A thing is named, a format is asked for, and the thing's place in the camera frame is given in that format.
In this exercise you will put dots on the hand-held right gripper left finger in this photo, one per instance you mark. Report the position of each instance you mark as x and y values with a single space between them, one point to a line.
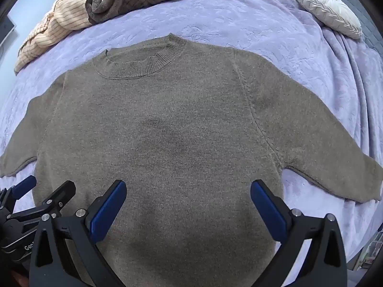
104 212

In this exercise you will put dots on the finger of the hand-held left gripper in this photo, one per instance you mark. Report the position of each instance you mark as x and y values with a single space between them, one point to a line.
61 194
25 184

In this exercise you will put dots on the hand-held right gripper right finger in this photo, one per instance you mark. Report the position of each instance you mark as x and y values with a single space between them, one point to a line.
269 209

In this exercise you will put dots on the brown knit sweater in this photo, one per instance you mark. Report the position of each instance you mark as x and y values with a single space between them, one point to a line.
167 143

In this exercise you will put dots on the dark monitor screen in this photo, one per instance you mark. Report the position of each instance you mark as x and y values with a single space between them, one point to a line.
4 31

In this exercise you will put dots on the beige striped fleece garment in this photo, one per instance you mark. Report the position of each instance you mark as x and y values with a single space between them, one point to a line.
56 21

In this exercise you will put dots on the lavender embossed blanket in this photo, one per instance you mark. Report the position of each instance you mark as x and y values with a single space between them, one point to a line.
239 18

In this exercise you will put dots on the cream pleated round cushion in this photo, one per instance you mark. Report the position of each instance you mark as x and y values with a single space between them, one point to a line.
326 7

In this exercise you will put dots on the grey headboard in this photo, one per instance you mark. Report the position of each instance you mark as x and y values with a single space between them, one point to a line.
356 9

